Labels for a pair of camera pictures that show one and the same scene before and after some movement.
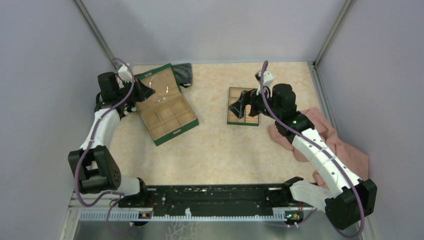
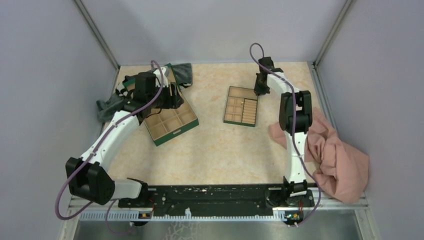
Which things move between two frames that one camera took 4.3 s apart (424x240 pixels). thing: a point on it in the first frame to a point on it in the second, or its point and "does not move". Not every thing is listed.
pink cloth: [358, 161] does not move
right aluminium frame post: [336, 28] does not move
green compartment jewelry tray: [234, 95] does not move
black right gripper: [247, 97] to [258, 91]
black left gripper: [143, 92] to [174, 101]
